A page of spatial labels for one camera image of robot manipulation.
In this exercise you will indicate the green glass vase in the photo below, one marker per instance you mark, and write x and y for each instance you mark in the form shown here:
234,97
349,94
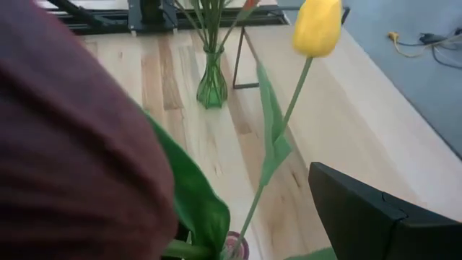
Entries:
212,90

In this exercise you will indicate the red artificial tulip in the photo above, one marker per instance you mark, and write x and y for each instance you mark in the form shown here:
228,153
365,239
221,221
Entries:
250,3

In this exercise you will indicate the yellow artificial tulip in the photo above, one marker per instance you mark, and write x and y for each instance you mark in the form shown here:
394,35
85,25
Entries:
317,29

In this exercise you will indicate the wooden shelf black legs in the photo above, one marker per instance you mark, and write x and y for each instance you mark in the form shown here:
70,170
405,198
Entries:
361,108

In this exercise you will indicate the orange artificial flower bunch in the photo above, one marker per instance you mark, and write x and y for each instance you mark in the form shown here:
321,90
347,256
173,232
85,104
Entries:
211,21

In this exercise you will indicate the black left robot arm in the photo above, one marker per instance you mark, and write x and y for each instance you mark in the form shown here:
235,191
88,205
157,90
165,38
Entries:
151,14

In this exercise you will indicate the pink glass vase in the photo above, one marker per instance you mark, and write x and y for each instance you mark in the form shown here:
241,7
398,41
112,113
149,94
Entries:
245,245

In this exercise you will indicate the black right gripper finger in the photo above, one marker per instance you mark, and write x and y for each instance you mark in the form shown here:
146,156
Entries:
361,231

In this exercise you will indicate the maroon artificial tulip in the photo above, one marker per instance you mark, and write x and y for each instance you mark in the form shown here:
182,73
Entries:
72,144

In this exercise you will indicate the black aluminium table frame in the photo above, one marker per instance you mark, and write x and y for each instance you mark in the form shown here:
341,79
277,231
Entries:
101,21

